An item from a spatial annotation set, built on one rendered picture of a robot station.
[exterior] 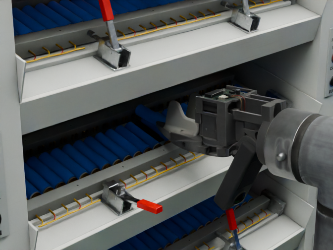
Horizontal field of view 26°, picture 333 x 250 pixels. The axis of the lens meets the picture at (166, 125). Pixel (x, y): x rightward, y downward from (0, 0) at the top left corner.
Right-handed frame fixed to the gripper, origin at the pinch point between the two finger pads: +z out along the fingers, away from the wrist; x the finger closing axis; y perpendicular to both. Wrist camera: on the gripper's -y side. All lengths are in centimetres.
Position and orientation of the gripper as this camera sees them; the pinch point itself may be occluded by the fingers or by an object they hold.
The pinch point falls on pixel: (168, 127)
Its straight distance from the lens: 108.3
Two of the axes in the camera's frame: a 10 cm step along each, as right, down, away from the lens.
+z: -7.3, -1.8, 6.6
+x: -6.8, 2.6, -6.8
